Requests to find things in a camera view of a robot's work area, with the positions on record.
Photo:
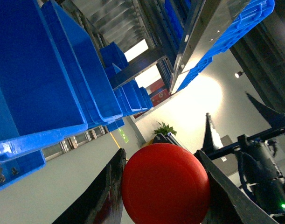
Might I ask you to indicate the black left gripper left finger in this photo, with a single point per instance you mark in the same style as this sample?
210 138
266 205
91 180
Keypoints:
101 202

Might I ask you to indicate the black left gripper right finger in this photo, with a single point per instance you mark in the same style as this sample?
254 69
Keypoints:
228 204

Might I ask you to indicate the red mushroom push button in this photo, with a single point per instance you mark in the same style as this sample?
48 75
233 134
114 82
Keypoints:
165 184

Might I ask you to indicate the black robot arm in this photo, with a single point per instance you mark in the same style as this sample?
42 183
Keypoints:
249 162

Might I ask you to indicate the blue bin with buttons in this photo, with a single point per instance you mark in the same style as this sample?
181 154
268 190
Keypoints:
52 82

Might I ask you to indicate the green potted plant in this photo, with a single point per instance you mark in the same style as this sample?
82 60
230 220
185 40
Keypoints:
164 129

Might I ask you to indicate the ceiling spot lamp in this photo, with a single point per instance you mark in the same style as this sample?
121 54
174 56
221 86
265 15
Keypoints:
238 74

